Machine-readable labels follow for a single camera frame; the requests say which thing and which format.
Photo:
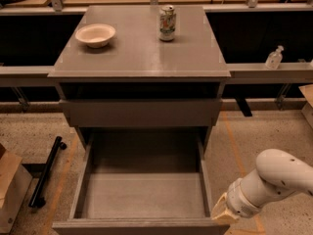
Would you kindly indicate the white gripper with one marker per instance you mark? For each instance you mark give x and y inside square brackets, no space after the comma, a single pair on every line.
[239,200]

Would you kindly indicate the grey drawer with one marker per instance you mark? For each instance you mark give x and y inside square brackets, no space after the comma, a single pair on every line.
[141,113]
[142,182]

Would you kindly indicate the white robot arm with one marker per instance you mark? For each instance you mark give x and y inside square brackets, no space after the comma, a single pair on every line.
[277,175]

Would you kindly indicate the grey top drawer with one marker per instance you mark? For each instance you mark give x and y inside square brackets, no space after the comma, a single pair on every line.
[141,113]

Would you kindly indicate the grey drawer cabinet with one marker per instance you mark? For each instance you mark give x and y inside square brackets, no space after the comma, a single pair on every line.
[137,65]

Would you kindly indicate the clear sanitizer bottle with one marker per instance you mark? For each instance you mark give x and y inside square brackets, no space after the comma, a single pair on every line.
[274,58]

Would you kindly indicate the black metal bar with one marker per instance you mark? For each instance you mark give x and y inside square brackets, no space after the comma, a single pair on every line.
[36,200]

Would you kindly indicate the green white soda can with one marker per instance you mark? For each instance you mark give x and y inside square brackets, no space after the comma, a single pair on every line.
[167,22]

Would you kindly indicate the brown cardboard box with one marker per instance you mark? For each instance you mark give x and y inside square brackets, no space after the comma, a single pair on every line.
[14,182]

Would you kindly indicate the white paper bowl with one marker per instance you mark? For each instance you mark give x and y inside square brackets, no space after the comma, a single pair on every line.
[95,35]

